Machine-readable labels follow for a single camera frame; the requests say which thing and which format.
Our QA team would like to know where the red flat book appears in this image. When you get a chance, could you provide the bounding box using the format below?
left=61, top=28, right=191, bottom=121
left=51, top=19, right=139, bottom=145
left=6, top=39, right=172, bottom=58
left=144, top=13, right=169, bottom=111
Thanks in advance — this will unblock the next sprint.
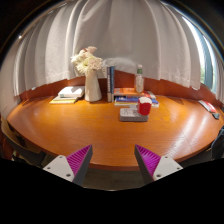
left=143, top=90, right=157, bottom=100

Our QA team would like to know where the red and white booklet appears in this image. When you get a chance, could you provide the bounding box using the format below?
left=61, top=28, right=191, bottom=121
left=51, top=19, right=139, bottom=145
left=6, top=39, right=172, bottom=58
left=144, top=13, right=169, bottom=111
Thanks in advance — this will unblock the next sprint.
left=198, top=99, right=218, bottom=114

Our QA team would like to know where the dark chair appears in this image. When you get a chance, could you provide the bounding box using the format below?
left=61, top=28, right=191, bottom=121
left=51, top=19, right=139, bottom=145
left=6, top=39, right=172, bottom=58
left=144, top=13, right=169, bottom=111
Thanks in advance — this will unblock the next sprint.
left=0, top=116, right=48, bottom=166
left=210, top=126, right=224, bottom=160

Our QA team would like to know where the grey standing book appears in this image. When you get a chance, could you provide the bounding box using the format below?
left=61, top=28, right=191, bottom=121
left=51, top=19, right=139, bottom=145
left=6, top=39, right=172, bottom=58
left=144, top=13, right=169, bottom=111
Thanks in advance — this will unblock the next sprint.
left=106, top=66, right=112, bottom=103

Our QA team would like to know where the clear bottle with green cap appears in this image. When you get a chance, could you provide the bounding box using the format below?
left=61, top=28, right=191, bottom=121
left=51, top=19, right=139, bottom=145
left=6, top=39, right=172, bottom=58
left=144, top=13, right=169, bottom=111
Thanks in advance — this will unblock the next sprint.
left=134, top=64, right=145, bottom=94

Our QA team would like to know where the orange flat book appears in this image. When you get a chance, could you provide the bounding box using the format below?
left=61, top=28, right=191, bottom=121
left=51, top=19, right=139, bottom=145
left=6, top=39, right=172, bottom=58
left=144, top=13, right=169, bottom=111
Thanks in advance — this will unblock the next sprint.
left=113, top=87, right=148, bottom=98

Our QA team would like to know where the dark blue standing book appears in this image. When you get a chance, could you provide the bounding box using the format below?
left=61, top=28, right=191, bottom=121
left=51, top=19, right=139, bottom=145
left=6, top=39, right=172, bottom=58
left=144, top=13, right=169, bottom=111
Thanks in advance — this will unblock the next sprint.
left=109, top=65, right=116, bottom=103

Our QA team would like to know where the white curtain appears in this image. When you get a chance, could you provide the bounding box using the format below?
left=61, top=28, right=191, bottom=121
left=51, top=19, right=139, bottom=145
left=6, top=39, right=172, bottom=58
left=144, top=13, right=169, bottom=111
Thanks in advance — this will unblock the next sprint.
left=12, top=0, right=224, bottom=103

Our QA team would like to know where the yellow thin book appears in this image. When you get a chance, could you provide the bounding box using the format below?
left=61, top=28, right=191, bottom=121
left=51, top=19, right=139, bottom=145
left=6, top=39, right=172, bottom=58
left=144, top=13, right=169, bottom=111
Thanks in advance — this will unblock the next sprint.
left=49, top=95, right=80, bottom=105

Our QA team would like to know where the grey power strip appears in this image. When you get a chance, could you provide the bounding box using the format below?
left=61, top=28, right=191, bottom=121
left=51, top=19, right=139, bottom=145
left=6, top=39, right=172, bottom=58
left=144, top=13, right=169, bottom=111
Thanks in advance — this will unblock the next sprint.
left=119, top=107, right=150, bottom=123

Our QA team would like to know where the red and white charger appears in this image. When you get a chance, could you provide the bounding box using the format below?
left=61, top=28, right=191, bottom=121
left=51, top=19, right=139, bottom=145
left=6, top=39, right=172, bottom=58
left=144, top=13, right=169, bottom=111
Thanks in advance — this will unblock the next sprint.
left=137, top=96, right=153, bottom=117

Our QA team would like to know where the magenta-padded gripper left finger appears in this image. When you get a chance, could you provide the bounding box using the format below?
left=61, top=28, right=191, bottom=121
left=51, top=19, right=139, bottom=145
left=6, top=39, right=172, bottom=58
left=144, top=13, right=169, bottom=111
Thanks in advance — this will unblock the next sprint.
left=43, top=144, right=94, bottom=187

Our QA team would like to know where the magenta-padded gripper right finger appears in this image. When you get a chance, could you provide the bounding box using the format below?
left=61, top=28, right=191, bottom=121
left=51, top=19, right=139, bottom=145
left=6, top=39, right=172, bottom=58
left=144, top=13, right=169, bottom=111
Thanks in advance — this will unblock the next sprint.
left=134, top=144, right=184, bottom=185

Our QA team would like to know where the white ceramic vase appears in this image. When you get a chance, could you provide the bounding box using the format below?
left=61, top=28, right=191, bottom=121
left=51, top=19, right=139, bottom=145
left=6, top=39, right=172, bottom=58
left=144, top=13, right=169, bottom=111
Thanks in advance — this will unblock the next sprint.
left=84, top=68, right=103, bottom=103

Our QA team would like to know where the white thick book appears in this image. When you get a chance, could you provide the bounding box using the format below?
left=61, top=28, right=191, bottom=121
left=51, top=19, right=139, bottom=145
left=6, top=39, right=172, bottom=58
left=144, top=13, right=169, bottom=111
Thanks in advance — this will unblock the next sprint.
left=57, top=85, right=86, bottom=99

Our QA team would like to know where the blue flat book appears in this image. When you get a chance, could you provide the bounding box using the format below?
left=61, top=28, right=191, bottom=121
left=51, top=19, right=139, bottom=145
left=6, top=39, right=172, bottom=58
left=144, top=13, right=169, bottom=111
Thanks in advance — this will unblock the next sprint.
left=114, top=96, right=160, bottom=105

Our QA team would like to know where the white flat book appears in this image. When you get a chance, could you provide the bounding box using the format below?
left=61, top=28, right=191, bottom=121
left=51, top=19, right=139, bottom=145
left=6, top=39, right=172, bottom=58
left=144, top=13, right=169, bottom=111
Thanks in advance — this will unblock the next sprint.
left=114, top=101, right=160, bottom=109

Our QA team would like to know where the window with blue frame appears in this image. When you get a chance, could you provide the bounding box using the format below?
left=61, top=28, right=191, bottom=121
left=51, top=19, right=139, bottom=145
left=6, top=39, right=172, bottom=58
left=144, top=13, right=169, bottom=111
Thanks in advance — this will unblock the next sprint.
left=186, top=19, right=218, bottom=92

